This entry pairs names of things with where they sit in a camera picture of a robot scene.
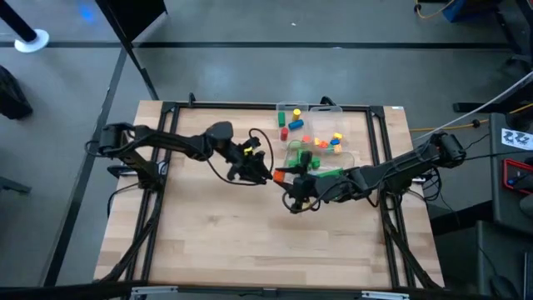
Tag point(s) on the frosted plastic bin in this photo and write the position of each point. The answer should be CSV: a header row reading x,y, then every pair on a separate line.
x,y
327,121
303,125

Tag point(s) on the coral orange cylinder block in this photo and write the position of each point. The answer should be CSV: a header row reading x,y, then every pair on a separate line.
x,y
306,139

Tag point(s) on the black partition panel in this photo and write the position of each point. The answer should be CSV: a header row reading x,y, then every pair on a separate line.
x,y
133,10

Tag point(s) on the dark grey desk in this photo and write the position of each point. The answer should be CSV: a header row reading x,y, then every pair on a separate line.
x,y
499,200

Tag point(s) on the black bag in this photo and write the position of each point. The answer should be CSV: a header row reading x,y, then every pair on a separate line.
x,y
12,98

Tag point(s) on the orange cube block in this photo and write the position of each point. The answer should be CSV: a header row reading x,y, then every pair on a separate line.
x,y
278,176

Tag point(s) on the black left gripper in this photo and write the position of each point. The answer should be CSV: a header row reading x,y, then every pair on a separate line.
x,y
247,162

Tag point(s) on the small red brick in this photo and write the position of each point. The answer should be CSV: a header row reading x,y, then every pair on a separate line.
x,y
323,144

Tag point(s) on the dark stand foot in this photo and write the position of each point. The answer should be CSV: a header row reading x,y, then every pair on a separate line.
x,y
14,186

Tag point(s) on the white printed paper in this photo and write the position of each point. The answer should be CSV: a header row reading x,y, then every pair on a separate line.
x,y
516,139

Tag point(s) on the blue cylinder block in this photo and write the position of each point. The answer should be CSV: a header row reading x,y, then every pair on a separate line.
x,y
296,125

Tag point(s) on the black pole white base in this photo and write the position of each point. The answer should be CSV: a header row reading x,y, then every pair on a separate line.
x,y
31,41

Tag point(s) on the black curved clamp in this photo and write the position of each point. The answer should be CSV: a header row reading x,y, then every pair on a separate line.
x,y
192,99
327,100

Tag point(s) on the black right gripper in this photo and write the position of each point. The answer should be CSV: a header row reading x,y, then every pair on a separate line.
x,y
310,187

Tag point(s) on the dark red cylinder block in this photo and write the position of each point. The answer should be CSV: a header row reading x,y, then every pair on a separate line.
x,y
284,134

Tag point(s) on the dark green cylinder block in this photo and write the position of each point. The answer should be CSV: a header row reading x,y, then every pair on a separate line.
x,y
281,119

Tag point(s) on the red tray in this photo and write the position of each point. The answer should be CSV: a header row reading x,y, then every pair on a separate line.
x,y
506,177

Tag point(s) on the silver aluminium bracket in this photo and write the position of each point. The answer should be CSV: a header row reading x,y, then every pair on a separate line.
x,y
385,295
154,291

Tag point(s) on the blue stand base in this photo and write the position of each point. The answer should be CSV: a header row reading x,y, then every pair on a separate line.
x,y
462,10

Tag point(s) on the yellow cylinder block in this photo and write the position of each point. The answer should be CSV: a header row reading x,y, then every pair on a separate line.
x,y
296,114

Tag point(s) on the black rig frame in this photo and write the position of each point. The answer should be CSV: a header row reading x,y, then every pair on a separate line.
x,y
229,106

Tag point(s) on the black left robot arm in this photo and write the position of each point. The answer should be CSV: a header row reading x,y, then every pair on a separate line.
x,y
175,143

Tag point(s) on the small blue brick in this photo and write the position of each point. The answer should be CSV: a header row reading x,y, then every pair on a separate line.
x,y
334,142

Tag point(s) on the long green block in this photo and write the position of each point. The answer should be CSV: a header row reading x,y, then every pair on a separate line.
x,y
316,163
331,172

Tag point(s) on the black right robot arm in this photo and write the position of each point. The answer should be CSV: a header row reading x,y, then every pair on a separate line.
x,y
399,171

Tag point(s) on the light green cylinder block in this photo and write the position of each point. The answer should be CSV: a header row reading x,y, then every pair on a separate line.
x,y
291,144

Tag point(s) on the small yellow brick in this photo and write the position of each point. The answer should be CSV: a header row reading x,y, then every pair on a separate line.
x,y
337,136
316,142
337,148

